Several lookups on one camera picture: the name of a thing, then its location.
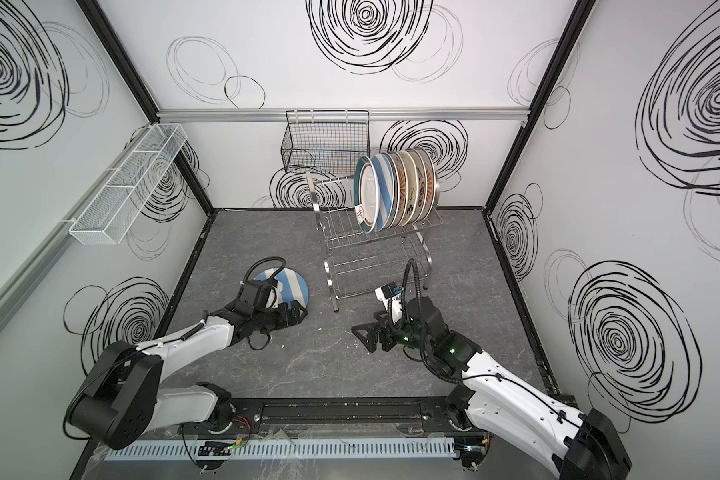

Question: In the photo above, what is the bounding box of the blue striped plate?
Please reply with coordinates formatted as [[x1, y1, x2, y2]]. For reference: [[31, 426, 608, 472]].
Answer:
[[372, 153, 395, 232], [266, 267, 309, 308]]

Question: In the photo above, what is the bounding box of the cream floral plate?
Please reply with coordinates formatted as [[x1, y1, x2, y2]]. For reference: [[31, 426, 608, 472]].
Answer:
[[408, 149, 426, 223]]

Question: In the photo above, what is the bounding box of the green rimmed white plate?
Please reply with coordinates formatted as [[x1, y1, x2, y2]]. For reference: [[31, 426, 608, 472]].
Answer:
[[354, 156, 379, 233]]

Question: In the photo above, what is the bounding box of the white plate flower outline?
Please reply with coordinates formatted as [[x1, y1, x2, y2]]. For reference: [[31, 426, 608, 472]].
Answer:
[[390, 152, 407, 227]]

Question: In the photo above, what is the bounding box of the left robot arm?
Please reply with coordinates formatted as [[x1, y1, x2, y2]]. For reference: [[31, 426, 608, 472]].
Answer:
[[63, 280, 308, 450]]

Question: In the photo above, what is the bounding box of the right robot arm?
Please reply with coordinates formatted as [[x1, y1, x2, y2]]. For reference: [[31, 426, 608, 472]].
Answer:
[[351, 296, 632, 479]]

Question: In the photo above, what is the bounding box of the stainless steel dish rack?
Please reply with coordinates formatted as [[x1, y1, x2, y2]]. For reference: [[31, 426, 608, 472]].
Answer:
[[306, 172, 443, 312]]

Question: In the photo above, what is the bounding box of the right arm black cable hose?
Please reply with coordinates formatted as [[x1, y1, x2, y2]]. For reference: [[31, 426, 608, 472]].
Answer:
[[395, 259, 463, 385]]

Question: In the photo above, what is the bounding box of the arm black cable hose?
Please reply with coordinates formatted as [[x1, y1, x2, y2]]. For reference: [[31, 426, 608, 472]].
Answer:
[[241, 256, 288, 301], [395, 259, 463, 385]]

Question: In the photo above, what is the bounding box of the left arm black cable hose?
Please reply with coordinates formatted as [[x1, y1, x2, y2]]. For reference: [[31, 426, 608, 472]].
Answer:
[[241, 256, 288, 301]]

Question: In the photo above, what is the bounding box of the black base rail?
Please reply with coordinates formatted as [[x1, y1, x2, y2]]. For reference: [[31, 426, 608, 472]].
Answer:
[[174, 387, 489, 435]]

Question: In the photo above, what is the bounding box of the white slotted cable duct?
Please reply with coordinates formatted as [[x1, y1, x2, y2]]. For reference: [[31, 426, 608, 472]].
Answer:
[[105, 438, 457, 462]]

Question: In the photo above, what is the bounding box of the black wire basket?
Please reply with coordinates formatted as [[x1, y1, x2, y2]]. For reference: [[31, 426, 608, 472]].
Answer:
[[280, 109, 370, 176]]

